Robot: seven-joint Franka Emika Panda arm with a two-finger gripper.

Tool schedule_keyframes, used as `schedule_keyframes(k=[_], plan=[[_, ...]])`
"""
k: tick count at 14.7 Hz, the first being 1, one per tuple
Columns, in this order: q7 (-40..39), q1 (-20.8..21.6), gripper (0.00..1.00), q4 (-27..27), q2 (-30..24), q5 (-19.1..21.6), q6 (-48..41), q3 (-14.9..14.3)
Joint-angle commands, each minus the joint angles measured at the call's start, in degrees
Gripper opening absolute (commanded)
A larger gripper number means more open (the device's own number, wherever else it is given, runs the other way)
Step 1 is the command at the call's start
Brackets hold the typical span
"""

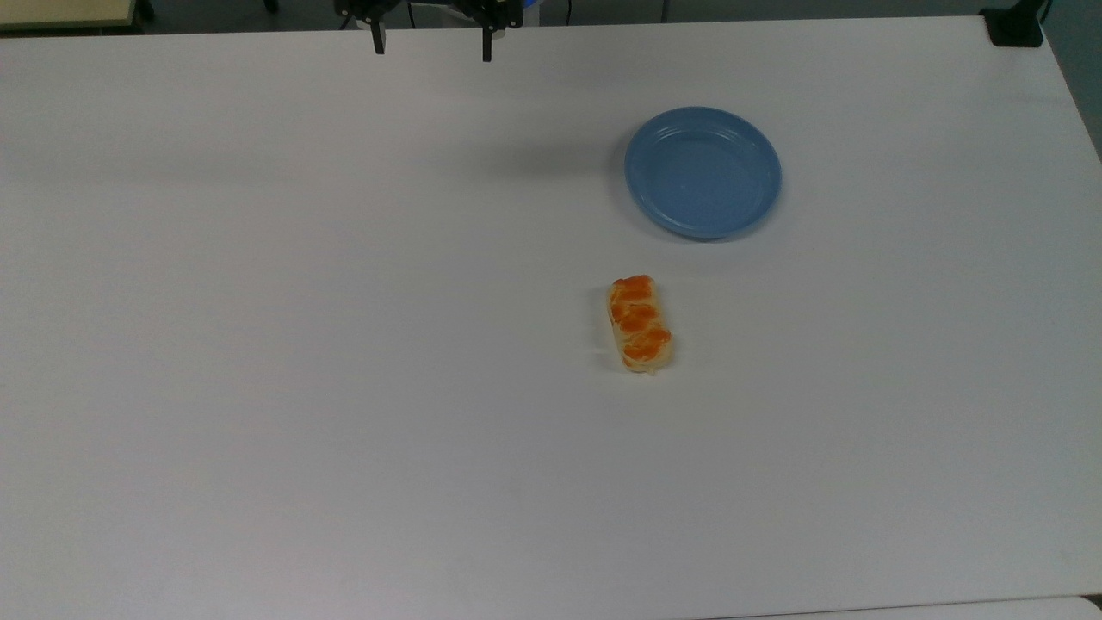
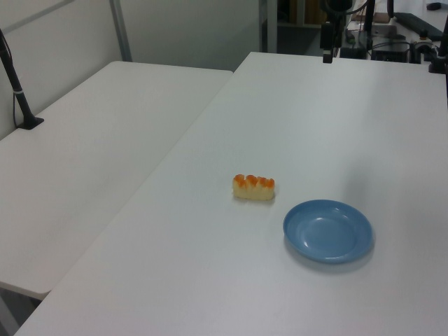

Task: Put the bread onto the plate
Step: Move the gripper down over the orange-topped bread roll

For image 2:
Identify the black keyboard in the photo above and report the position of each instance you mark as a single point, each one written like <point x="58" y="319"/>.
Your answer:
<point x="418" y="24"/>

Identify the grey metal frame column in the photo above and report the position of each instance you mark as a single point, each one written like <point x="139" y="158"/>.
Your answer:
<point x="268" y="24"/>

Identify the toy bread with orange topping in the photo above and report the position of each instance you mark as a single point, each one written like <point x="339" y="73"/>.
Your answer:
<point x="253" y="188"/>

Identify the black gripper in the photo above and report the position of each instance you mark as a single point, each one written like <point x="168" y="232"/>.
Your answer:
<point x="327" y="35"/>

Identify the black monitor stand pole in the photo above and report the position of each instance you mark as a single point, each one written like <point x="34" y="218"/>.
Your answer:
<point x="369" y="15"/>

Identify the black camera stand pole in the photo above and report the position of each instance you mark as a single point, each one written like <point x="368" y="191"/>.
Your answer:
<point x="17" y="94"/>

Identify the black corner clamp stand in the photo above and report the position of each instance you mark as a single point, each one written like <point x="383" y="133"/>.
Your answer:
<point x="439" y="52"/>

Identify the blue plastic plate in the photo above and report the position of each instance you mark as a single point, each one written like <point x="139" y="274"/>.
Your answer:
<point x="328" y="236"/>

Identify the black electronics box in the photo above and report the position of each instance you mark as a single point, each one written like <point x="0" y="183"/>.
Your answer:
<point x="390" y="52"/>

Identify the white side table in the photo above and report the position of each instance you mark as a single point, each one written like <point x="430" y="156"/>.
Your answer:
<point x="87" y="168"/>

